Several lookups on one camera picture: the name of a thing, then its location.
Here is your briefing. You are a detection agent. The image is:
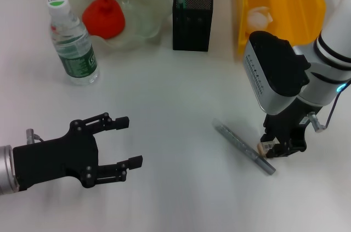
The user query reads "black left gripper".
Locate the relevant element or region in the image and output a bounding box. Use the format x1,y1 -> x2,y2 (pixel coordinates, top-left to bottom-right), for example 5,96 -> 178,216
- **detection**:
12,111 -> 144,192

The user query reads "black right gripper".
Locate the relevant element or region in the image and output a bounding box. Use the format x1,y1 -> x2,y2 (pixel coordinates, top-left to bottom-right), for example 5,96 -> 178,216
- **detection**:
260,99 -> 323,159

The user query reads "beige eraser with barcode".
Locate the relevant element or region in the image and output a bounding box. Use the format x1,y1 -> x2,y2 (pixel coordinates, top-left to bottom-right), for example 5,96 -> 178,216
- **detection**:
257,140 -> 276,157

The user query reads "grey marker pen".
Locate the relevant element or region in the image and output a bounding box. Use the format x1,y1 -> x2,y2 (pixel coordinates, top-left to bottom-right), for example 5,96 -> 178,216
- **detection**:
213,118 -> 276,176

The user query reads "clear bottle green label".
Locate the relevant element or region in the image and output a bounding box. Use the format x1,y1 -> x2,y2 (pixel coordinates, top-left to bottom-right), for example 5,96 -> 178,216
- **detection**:
47,0 -> 101,87

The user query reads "white paper ball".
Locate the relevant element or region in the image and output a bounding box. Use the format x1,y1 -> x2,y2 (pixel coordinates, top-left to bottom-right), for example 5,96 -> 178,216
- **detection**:
246,6 -> 274,31

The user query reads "red orange fruit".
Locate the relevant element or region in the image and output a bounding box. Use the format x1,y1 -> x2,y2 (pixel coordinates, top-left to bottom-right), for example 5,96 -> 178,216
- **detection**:
82,0 -> 127,40

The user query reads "translucent wavy fruit plate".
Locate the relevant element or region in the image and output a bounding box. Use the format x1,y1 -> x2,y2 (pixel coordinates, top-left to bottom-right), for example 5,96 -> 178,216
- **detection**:
65,0 -> 171,52

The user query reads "black mesh pen holder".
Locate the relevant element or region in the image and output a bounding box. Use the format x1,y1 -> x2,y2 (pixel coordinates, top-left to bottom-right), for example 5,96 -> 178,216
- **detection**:
172,0 -> 214,52

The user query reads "yellow plastic bin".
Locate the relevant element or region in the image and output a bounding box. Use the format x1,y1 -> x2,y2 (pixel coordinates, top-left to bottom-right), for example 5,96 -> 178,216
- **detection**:
236,0 -> 327,55

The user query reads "right gripper cable with plugs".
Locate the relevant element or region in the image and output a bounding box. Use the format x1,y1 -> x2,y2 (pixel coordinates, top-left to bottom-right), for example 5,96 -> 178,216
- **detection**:
308,78 -> 351,133

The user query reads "gripper cable with plugs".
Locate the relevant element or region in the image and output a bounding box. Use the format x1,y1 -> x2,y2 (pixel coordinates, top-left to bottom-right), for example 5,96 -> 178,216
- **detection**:
308,78 -> 351,133
26,128 -> 45,144

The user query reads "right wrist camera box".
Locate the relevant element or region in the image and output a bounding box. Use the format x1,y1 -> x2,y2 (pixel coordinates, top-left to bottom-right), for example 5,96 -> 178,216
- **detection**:
242,30 -> 312,115

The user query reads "left gripper cable with plugs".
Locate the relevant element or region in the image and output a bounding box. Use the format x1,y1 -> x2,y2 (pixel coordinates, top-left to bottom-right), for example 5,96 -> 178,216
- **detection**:
26,128 -> 45,144

